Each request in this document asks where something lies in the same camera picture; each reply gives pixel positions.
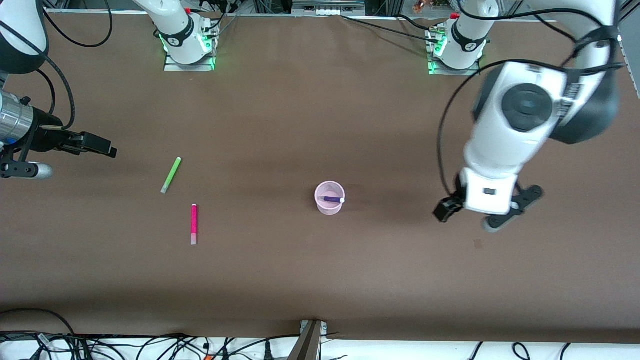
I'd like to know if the pink mesh pen holder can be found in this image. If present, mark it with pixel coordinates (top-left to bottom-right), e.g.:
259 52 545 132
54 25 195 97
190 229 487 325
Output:
314 181 346 216

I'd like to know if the green highlighter pen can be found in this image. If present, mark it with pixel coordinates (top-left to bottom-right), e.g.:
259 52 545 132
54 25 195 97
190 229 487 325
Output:
160 157 182 195

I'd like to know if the grey metal device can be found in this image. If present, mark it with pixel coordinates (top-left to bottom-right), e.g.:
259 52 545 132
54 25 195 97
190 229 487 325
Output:
291 0 367 16

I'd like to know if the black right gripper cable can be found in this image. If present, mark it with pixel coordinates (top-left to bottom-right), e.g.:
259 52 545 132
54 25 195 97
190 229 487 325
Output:
35 0 115 132

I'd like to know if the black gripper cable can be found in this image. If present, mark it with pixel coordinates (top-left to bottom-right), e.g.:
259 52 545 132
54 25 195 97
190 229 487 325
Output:
35 0 115 132
437 60 506 201

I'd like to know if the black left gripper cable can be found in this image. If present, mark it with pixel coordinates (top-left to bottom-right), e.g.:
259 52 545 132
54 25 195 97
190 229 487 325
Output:
437 60 506 201

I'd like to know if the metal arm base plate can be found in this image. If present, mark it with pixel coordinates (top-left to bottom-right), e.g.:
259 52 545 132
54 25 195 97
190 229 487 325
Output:
428 57 482 77
164 52 217 72

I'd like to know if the black base cable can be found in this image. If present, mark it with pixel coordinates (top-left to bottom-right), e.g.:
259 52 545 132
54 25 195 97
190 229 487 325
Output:
341 14 435 42
396 14 443 32

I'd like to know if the aluminium profile post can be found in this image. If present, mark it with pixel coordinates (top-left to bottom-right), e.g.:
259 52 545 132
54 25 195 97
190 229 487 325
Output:
287 320 328 360

